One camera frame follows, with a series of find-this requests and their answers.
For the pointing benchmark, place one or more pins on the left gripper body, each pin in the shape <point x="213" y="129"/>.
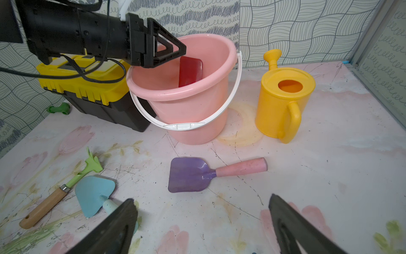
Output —
<point x="137" y="41"/>

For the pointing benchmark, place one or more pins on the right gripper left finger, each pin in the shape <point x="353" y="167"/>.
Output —
<point x="113" y="235"/>

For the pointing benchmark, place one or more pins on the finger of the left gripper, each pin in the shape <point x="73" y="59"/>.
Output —
<point x="162" y="46"/>

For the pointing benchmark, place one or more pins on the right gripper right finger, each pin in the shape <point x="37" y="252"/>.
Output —
<point x="295" y="234"/>

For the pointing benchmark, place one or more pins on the red shovel wooden handle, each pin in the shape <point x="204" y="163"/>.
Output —
<point x="191" y="71"/>

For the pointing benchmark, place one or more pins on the pink plastic bucket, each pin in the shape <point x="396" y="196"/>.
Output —
<point x="194" y="114"/>

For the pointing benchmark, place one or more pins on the purple shovel pink handle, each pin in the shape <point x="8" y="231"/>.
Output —
<point x="191" y="174"/>

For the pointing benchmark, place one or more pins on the yellow watering can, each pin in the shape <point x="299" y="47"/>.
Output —
<point x="283" y="97"/>

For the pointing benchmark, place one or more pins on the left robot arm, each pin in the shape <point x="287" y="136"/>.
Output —
<point x="64" y="27"/>

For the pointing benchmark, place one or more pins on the light blue trowel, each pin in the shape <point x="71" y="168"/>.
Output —
<point x="93" y="193"/>

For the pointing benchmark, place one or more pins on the yellow and black toolbox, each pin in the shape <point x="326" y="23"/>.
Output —
<point x="103" y="94"/>

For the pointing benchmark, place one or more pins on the green toy tool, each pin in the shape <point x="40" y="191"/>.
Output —
<point x="63" y="108"/>

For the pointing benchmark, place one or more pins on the green rake wooden handle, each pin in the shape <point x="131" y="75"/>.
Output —
<point x="92" y="164"/>

